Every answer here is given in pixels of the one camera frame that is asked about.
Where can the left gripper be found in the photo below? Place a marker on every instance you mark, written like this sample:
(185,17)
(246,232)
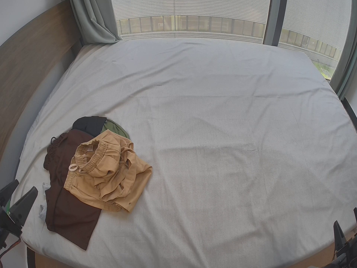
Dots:
(8,223)

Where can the bed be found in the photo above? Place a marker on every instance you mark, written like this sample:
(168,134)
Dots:
(209,121)

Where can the green garment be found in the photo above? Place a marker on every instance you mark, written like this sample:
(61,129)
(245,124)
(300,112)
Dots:
(110,126)

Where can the black garment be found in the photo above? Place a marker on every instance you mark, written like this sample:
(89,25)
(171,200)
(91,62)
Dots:
(89,124)

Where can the window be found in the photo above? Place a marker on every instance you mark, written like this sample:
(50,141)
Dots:
(195,4)

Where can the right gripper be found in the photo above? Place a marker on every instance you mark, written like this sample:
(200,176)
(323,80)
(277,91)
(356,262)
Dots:
(345,254)

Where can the white garment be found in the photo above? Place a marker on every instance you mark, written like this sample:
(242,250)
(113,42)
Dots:
(42,213)

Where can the tan shorts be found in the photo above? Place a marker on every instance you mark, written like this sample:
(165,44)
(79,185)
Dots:
(117,172)

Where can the brown shorts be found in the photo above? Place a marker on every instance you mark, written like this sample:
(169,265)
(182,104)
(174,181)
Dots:
(69,213)

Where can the grey-green curtain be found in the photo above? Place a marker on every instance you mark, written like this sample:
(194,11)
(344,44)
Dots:
(92,15)

